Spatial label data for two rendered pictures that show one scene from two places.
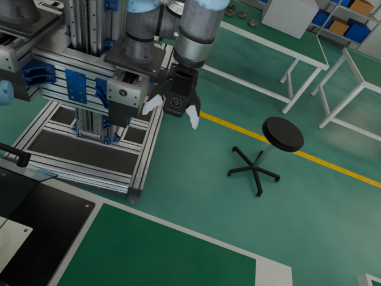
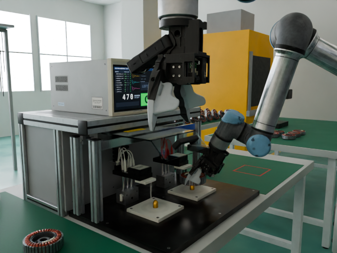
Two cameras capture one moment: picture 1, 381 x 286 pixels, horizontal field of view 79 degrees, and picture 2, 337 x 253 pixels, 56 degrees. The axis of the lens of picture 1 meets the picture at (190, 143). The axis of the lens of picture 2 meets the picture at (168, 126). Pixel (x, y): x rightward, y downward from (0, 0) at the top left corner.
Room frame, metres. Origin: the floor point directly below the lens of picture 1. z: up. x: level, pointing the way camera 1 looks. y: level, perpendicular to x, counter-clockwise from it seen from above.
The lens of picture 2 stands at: (0.86, -0.39, 1.24)
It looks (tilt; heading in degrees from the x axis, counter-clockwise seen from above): 8 degrees down; 132
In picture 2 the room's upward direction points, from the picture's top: straight up
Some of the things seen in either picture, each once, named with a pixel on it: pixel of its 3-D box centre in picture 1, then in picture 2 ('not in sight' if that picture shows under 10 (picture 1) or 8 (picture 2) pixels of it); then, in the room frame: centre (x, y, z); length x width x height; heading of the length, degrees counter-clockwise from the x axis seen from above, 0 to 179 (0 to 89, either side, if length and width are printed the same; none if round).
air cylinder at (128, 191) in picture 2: not in sight; (127, 194); (-0.05, 0.39, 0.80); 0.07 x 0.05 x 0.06; 94
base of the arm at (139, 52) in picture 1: (139, 42); not in sight; (0.89, 0.37, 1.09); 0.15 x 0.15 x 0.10
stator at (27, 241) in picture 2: not in sight; (43, 242); (0.00, 0.02, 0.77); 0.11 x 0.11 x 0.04
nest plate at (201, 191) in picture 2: not in sight; (192, 190); (0.08, 0.64, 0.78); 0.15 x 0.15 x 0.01; 4
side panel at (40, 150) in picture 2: not in sight; (42, 167); (-0.29, 0.17, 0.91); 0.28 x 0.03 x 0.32; 4
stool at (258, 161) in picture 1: (269, 154); not in sight; (1.52, -0.65, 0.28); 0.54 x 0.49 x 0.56; 4
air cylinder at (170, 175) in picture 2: not in sight; (165, 179); (-0.07, 0.63, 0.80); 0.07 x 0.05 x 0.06; 94
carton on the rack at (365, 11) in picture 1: (359, 5); not in sight; (6.55, -2.12, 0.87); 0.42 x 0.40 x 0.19; 93
